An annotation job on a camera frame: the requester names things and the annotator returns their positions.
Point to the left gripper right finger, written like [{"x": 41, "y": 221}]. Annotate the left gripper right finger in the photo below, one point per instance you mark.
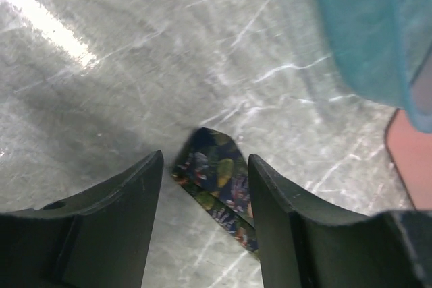
[{"x": 305, "y": 241}]

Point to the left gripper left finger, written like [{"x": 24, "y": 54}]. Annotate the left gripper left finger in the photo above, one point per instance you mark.
[{"x": 97, "y": 238}]

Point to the dark patterned necktie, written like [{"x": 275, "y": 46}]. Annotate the dark patterned necktie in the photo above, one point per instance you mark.
[{"x": 211, "y": 168}]

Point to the pink compartment organizer box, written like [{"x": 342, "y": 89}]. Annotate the pink compartment organizer box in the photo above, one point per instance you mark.
[{"x": 410, "y": 151}]

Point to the teal transparent plastic bin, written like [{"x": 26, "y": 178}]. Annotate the teal transparent plastic bin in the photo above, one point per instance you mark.
[{"x": 382, "y": 49}]

